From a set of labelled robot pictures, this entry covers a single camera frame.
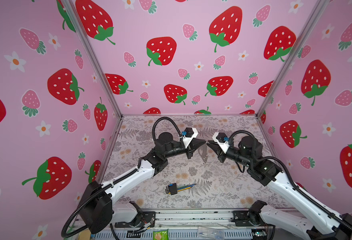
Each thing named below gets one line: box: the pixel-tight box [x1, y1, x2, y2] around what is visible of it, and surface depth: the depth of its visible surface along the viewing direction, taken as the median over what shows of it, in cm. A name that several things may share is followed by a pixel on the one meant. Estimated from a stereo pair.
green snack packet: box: [152, 229, 169, 240], surface depth 70 cm
